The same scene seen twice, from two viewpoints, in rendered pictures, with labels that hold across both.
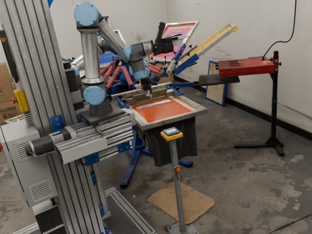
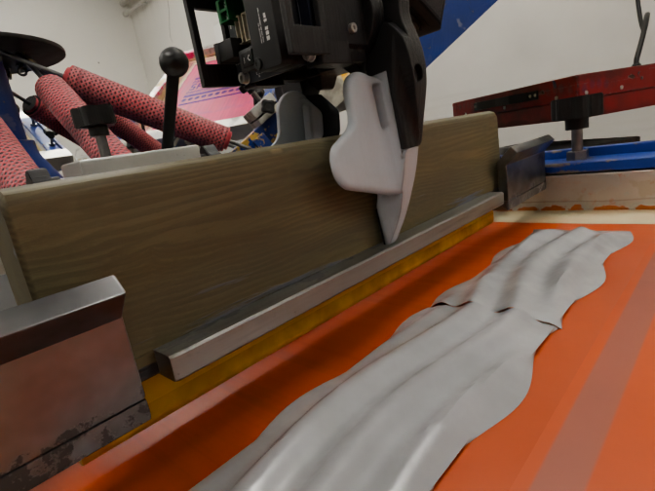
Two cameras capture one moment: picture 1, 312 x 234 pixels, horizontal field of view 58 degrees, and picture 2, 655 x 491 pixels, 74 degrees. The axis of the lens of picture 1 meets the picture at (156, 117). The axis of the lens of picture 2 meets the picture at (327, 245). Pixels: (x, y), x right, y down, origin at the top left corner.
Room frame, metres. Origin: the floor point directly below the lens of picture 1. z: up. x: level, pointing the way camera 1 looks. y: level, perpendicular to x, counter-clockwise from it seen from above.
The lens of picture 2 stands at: (2.44, 0.17, 1.06)
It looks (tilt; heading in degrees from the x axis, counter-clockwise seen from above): 13 degrees down; 333
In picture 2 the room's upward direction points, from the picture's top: 10 degrees counter-clockwise
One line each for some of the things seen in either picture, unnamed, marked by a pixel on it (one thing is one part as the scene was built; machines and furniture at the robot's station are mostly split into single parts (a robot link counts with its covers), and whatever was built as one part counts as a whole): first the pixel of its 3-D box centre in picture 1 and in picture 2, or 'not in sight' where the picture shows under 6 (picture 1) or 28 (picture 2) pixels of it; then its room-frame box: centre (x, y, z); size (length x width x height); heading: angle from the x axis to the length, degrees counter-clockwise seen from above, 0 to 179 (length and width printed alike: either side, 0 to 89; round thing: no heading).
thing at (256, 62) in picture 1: (245, 66); (597, 94); (3.17, -1.10, 1.06); 0.61 x 0.46 x 0.12; 78
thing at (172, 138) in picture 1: (177, 185); not in sight; (1.88, -0.10, 0.48); 0.22 x 0.22 x 0.96; 18
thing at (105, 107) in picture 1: (99, 104); not in sight; (1.68, 0.34, 1.31); 0.15 x 0.15 x 0.10
